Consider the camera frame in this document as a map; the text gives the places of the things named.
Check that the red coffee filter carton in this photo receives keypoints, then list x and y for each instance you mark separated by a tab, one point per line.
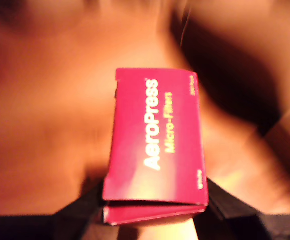
154	140

